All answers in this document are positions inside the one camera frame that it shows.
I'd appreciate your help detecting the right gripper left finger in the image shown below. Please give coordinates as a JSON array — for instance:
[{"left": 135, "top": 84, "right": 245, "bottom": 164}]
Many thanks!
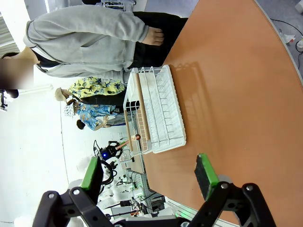
[{"left": 32, "top": 156, "right": 112, "bottom": 227}]

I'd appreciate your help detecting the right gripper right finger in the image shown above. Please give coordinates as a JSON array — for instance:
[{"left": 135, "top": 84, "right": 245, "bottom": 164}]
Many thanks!
[{"left": 189, "top": 153, "right": 277, "bottom": 227}]

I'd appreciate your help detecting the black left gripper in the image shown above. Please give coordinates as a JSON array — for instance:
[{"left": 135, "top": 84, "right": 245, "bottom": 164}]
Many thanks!
[{"left": 98, "top": 140, "right": 123, "bottom": 159}]

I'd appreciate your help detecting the gray-sleeved left forearm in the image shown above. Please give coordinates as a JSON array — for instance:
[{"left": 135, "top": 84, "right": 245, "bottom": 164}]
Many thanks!
[{"left": 87, "top": 10, "right": 150, "bottom": 44}]

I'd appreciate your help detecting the person's left hand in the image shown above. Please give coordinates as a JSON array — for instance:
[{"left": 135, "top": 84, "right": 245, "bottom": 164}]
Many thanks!
[{"left": 142, "top": 26, "right": 165, "bottom": 46}]

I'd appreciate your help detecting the orange brick-pattern mat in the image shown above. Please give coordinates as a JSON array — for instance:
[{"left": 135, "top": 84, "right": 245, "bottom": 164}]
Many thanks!
[{"left": 134, "top": 107, "right": 148, "bottom": 152}]

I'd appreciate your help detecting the person in blue floral shirt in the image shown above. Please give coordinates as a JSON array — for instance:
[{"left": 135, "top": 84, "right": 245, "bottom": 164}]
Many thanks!
[{"left": 63, "top": 102, "right": 119, "bottom": 131}]

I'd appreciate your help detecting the white utensil holder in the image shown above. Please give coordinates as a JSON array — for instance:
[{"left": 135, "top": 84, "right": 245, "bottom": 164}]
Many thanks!
[{"left": 125, "top": 68, "right": 143, "bottom": 112}]

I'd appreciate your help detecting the person in yellow floral shirt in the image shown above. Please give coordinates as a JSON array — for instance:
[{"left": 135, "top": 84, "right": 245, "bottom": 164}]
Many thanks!
[{"left": 54, "top": 76, "right": 126, "bottom": 105}]

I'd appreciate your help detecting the white drain tray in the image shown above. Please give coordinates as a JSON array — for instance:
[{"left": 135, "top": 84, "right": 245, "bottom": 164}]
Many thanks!
[{"left": 142, "top": 64, "right": 187, "bottom": 154}]

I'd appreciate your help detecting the person in gray hoodie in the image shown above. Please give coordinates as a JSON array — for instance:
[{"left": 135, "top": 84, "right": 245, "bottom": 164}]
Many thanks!
[{"left": 0, "top": 4, "right": 190, "bottom": 90}]

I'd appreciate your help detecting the white crumpled paper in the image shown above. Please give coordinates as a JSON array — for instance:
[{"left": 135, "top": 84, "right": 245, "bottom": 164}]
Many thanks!
[{"left": 280, "top": 33, "right": 296, "bottom": 44}]

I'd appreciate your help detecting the white wire dish rack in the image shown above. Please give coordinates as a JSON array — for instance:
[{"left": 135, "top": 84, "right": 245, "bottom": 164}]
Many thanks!
[{"left": 123, "top": 66, "right": 171, "bottom": 157}]

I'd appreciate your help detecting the black cable on floor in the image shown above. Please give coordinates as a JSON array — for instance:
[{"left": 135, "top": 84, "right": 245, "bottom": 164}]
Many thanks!
[{"left": 269, "top": 17, "right": 303, "bottom": 53}]

